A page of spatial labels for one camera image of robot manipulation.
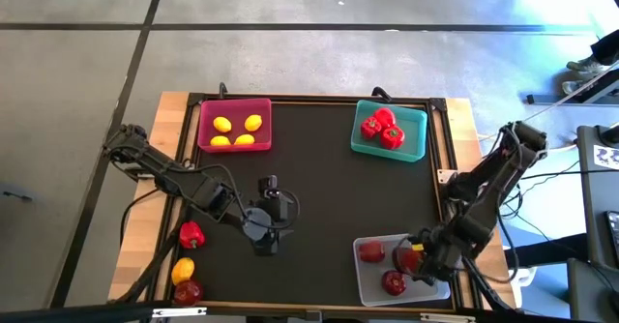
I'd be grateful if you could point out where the yellow bell pepper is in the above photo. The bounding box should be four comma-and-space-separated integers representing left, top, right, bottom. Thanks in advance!
170, 256, 196, 286

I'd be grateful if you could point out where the grey cabinet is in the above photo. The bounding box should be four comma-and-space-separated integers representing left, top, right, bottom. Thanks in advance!
566, 257, 619, 323

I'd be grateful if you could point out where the white frame bracket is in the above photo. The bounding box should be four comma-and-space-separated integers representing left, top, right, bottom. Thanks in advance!
419, 312, 478, 323
151, 306, 208, 320

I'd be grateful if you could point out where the grey floor object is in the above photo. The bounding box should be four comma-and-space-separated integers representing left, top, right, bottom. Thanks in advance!
0, 182, 36, 203

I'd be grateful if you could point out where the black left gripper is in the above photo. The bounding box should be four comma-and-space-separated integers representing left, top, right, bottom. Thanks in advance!
251, 194, 295, 258

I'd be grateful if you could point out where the grey cart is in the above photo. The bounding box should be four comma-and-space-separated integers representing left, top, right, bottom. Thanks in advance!
576, 123, 619, 272

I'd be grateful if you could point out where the white marker paper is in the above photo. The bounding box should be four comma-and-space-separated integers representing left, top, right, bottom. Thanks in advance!
592, 143, 619, 172

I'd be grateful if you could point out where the black table mat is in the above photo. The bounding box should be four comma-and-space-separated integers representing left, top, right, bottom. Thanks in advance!
181, 101, 444, 309

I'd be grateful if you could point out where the pink plastic basket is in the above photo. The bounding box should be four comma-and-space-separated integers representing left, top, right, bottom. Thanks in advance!
196, 97, 274, 154

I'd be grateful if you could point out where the person's leg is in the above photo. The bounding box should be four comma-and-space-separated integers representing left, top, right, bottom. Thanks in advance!
589, 28, 619, 67

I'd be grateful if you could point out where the teal plastic basket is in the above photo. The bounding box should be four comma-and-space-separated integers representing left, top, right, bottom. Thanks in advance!
349, 98, 429, 163

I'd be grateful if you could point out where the dark red apple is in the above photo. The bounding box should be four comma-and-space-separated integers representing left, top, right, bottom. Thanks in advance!
380, 270, 408, 298
173, 279, 205, 308
358, 240, 387, 265
392, 248, 427, 276

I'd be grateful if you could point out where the grey plastic basket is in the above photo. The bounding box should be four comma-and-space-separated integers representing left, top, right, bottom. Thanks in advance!
351, 233, 452, 308

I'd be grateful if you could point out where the person's shoe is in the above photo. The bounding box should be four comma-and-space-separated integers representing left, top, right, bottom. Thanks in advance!
566, 55, 604, 73
561, 77, 590, 96

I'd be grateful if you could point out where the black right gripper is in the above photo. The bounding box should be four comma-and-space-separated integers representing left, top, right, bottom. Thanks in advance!
392, 230, 463, 286

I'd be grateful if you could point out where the red bell pepper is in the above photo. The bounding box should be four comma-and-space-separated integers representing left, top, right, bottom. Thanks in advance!
178, 220, 207, 250
379, 125, 406, 151
373, 106, 398, 129
360, 115, 383, 140

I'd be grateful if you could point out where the black metal stand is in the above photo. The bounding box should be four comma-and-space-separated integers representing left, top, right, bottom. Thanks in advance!
525, 66, 619, 106

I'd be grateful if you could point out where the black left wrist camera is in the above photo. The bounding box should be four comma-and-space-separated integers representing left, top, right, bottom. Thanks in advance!
258, 174, 281, 199

